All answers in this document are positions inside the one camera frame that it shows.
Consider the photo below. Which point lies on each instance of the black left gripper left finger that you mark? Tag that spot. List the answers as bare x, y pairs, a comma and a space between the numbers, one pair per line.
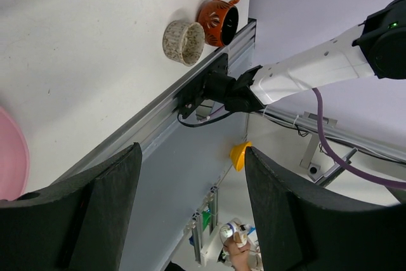
79, 223

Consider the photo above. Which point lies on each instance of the speckled ceramic ramekin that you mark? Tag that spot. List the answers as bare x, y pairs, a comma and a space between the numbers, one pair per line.
183, 42

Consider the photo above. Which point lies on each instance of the person hand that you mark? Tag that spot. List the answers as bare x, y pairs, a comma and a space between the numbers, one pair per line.
239, 257

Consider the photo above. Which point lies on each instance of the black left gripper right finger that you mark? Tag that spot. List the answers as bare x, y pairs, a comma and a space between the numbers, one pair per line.
302, 226

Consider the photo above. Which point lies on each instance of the white handheld device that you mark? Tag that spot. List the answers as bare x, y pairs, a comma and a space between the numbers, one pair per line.
237, 230

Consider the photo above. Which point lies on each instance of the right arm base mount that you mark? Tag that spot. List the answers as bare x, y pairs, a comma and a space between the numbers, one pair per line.
213, 83

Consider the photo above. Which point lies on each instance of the orange and black mug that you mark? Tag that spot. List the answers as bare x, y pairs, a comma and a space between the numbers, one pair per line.
220, 20

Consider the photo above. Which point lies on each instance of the yellow cone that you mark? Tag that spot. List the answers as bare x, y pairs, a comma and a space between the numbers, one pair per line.
237, 155

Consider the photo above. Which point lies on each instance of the pink plate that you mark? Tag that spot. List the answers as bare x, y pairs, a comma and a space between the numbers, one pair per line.
15, 159

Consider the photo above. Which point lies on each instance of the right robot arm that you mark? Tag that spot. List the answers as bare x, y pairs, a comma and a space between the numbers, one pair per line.
375, 47

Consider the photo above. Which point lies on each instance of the aluminium table rail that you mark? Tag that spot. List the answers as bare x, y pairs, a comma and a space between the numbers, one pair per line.
144, 125

